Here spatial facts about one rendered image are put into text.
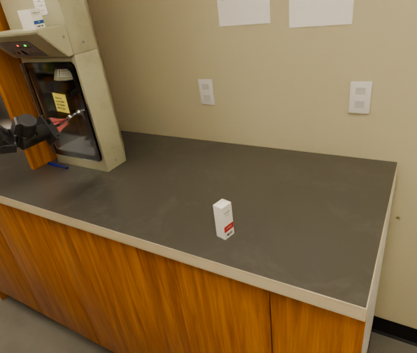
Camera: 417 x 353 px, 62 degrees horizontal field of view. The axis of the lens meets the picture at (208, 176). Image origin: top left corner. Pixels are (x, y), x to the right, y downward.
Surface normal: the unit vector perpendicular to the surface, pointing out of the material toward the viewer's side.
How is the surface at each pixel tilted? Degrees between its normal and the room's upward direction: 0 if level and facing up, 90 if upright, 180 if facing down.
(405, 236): 90
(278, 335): 90
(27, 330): 0
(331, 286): 0
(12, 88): 90
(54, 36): 90
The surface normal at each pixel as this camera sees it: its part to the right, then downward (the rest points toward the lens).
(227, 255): -0.11, -0.87
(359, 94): -0.49, 0.47
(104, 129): 0.86, 0.15
